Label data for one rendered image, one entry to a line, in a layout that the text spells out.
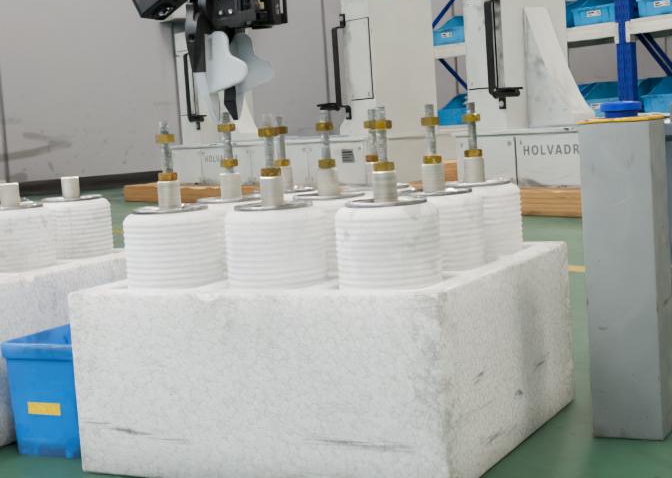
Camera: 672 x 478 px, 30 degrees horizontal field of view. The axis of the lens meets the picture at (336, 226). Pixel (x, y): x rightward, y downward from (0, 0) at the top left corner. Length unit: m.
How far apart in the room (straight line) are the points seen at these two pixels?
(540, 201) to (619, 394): 2.62
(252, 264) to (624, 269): 0.36
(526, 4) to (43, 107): 4.32
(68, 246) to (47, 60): 6.40
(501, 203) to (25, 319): 0.54
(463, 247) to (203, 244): 0.25
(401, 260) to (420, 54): 3.78
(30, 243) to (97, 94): 6.60
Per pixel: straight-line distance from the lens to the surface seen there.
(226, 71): 1.31
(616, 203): 1.23
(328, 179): 1.28
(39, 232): 1.50
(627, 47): 7.24
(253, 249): 1.15
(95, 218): 1.59
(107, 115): 8.10
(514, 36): 4.20
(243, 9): 1.31
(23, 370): 1.35
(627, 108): 1.24
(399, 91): 4.78
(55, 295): 1.48
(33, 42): 7.95
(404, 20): 4.82
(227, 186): 1.34
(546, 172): 3.94
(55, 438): 1.34
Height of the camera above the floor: 0.33
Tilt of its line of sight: 5 degrees down
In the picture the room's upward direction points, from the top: 4 degrees counter-clockwise
